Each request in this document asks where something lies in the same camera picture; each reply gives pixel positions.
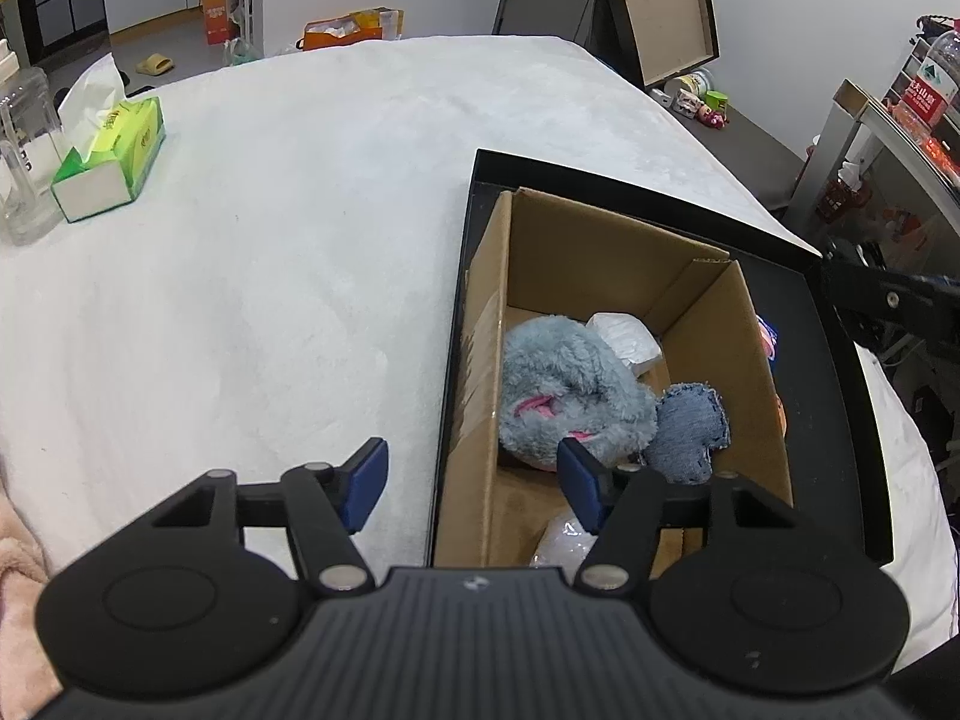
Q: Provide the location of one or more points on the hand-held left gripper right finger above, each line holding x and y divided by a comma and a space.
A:
581, 480

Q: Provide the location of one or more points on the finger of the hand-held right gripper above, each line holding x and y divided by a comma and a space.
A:
885, 292

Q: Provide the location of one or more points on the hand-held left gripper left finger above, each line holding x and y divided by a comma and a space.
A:
364, 480

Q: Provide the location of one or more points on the clear plastic bag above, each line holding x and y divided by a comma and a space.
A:
559, 544

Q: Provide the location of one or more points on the grey plush toy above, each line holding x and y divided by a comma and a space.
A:
570, 367

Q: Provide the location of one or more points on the denim heart cushion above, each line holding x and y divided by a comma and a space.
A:
686, 427

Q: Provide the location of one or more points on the black tray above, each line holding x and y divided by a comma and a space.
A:
817, 390

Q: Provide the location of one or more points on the blue planet print packet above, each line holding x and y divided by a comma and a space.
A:
768, 341

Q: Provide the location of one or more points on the white plastic bag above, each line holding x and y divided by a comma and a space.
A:
626, 337

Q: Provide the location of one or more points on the hamburger plush toy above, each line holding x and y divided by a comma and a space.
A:
781, 412

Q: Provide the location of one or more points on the red basket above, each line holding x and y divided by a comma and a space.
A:
844, 199

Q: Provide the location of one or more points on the white desk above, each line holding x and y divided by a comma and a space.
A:
825, 157

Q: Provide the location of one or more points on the red label water bottle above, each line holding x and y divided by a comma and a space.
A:
930, 82

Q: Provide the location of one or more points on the pink toy figure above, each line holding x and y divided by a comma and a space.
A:
712, 118

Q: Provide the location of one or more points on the small green toy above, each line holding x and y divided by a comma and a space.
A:
718, 100

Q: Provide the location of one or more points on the white jar green label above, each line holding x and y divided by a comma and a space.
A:
691, 84

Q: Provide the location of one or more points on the white charger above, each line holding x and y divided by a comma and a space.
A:
664, 96

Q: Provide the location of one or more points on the pink fleece blanket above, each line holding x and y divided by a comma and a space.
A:
19, 562

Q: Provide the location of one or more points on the green tissue box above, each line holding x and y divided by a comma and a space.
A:
127, 142

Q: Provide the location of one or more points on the orange paper bag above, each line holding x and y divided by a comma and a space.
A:
352, 30

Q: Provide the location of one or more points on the clear plastic bottle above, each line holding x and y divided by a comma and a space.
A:
30, 165

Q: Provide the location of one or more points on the yellow slipper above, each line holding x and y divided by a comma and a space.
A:
154, 64

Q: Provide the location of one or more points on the orange cardboard box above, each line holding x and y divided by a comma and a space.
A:
221, 11

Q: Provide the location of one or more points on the brown board black frame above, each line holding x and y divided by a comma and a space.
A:
660, 0

